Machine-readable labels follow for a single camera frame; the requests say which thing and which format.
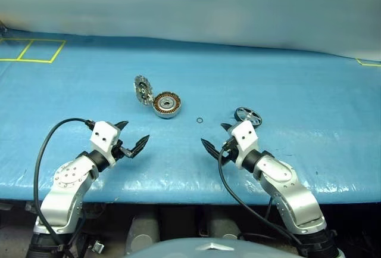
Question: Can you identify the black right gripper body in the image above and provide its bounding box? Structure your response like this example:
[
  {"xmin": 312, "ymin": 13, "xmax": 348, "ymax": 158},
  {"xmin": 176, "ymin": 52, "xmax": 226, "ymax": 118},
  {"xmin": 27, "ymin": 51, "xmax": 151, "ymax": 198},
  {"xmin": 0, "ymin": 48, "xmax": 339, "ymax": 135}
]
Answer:
[{"xmin": 221, "ymin": 137, "xmax": 239, "ymax": 164}]

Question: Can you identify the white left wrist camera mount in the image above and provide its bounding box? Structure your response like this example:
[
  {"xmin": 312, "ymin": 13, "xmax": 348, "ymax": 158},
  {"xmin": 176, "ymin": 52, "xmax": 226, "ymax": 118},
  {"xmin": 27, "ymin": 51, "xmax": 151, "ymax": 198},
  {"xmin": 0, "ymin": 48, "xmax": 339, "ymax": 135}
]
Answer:
[{"xmin": 90, "ymin": 120, "xmax": 121, "ymax": 169}]

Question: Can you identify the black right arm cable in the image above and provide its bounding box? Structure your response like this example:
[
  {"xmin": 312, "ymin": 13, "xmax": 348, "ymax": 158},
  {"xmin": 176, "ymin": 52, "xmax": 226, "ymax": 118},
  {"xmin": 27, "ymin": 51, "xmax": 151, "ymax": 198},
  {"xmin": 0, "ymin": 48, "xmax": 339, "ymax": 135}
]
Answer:
[{"xmin": 217, "ymin": 146, "xmax": 307, "ymax": 256}]

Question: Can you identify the black spoked rotor wheel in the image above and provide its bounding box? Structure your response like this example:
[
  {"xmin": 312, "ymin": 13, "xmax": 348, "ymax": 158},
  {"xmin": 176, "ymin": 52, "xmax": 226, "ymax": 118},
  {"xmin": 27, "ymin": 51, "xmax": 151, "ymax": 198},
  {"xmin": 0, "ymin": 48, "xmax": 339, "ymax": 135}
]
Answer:
[{"xmin": 232, "ymin": 106, "xmax": 264, "ymax": 126}]

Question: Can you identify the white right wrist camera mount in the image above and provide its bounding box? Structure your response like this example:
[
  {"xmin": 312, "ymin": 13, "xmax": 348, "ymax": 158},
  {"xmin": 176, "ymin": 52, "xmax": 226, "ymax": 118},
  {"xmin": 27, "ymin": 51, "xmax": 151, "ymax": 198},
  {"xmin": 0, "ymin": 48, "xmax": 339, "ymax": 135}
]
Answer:
[{"xmin": 227, "ymin": 120, "xmax": 260, "ymax": 169}]

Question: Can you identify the grey rounded cylinder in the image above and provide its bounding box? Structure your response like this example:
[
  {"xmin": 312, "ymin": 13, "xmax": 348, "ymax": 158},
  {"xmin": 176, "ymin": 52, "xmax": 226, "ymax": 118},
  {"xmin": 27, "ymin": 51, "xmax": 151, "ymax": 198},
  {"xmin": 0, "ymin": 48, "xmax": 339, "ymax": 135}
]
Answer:
[
  {"xmin": 205, "ymin": 213, "xmax": 246, "ymax": 241},
  {"xmin": 124, "ymin": 215, "xmax": 162, "ymax": 254}
]

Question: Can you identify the silver toothed motor rotor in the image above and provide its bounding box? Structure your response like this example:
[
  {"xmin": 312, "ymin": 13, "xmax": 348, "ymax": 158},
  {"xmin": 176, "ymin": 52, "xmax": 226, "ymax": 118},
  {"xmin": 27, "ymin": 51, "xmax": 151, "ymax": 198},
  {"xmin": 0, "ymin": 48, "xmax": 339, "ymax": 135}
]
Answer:
[{"xmin": 132, "ymin": 74, "xmax": 156, "ymax": 108}]

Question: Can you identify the silver motor stator housing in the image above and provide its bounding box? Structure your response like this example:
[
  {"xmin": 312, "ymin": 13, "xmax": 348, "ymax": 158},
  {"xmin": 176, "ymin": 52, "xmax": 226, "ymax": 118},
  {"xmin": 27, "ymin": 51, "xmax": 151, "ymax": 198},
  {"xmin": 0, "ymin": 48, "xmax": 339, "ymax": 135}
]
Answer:
[{"xmin": 152, "ymin": 91, "xmax": 183, "ymax": 120}]

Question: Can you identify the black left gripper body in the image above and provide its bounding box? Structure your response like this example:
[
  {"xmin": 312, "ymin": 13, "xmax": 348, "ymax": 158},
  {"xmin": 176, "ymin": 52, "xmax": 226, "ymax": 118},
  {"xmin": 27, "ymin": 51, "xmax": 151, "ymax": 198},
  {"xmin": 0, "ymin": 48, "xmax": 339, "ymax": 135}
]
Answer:
[{"xmin": 112, "ymin": 138, "xmax": 133, "ymax": 159}]

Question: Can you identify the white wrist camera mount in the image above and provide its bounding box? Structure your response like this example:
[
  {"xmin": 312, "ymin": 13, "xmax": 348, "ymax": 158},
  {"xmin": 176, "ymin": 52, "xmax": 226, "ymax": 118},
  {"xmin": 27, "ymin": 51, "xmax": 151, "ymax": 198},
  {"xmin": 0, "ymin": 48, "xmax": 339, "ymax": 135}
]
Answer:
[
  {"xmin": 227, "ymin": 120, "xmax": 260, "ymax": 169},
  {"xmin": 90, "ymin": 120, "xmax": 121, "ymax": 169}
]

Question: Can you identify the blue table cover sheet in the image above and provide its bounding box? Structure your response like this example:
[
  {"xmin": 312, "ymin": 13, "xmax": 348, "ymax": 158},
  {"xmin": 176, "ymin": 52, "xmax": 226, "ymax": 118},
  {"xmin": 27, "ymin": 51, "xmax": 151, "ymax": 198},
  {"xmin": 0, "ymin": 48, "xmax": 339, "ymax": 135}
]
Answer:
[{"xmin": 0, "ymin": 28, "xmax": 381, "ymax": 206}]

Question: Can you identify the grey robot torso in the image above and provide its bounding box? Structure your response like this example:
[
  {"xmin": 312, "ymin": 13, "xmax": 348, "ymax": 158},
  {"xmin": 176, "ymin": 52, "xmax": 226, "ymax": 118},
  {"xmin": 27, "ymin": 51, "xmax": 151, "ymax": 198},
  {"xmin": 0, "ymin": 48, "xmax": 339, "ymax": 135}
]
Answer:
[{"xmin": 123, "ymin": 237, "xmax": 301, "ymax": 258}]

